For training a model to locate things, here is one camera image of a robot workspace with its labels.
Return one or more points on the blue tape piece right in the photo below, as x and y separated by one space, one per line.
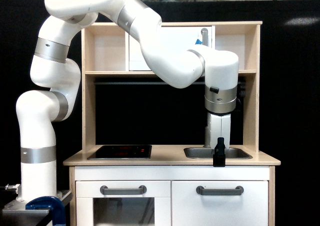
198 42

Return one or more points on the grey cabinet door handle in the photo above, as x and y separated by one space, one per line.
238 190

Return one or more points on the grey hanging rail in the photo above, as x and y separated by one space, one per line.
141 83

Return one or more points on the grey metal base plate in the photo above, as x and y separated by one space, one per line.
18 206

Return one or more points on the black toy stovetop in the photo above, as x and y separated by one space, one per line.
119 152

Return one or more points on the grey microwave door handle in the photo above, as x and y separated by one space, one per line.
205 37

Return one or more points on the grey oven door handle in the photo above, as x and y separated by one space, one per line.
104 190

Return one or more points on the blue c-clamp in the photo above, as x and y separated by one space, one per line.
52 203

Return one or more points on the silver cable connector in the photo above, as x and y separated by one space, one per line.
14 188

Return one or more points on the white cabinet door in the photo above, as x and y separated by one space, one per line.
190 208

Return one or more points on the grey toy faucet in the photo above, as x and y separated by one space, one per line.
207 135

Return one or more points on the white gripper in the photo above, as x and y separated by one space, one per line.
219 137

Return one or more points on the wooden toy kitchen frame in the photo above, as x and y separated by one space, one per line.
104 54

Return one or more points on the white oven door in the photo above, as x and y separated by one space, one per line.
151 208

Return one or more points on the white microwave door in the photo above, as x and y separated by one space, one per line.
175 39

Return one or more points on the grey toy sink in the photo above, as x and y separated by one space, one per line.
206 153

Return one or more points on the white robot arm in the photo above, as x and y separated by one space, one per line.
60 78

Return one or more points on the black hooks on rail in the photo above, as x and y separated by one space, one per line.
241 89

